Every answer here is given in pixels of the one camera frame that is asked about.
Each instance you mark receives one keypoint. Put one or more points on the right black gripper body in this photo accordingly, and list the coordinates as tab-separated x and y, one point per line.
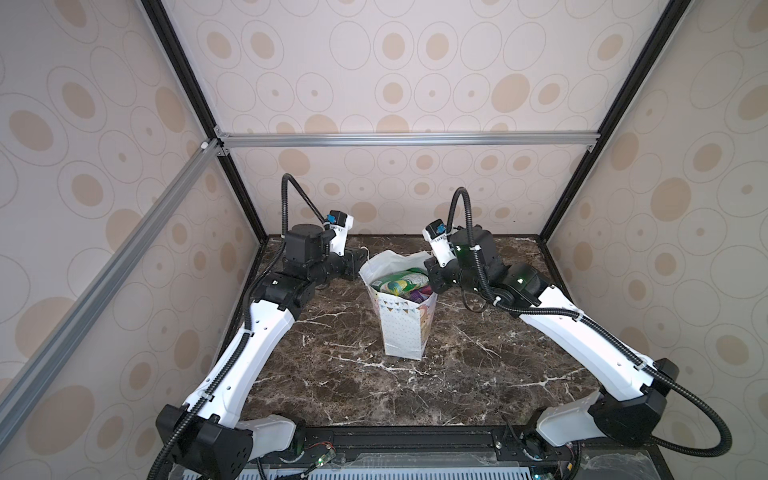
441	278

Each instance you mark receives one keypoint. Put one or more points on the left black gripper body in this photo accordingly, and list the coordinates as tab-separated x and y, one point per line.
334	265

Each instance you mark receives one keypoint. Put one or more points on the green snack bag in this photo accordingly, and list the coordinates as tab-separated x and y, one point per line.
401	283

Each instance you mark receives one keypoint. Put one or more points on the small purple snack bag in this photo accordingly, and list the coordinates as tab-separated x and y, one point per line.
420	295

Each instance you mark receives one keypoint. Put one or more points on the white paper gift bag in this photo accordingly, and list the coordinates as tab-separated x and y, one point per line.
405	325

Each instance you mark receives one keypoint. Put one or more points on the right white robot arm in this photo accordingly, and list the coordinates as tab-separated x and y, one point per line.
629	403

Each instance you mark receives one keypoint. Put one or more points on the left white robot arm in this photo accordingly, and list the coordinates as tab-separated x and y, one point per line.
203	434

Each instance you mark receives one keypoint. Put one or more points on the horizontal aluminium back bar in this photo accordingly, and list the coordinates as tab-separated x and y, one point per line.
409	139

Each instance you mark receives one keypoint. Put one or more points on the diagonal aluminium left bar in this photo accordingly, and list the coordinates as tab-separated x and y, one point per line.
44	366

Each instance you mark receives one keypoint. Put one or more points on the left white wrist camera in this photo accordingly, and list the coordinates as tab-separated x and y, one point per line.
339	223

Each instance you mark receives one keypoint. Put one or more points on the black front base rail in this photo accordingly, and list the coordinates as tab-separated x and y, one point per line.
408	452

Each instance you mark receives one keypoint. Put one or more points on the black left frame post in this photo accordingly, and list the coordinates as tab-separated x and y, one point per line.
161	24

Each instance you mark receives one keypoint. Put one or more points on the black frame post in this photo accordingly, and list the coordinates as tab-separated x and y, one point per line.
161	24
647	58

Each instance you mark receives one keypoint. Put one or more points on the black right frame post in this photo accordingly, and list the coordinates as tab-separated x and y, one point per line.
647	58

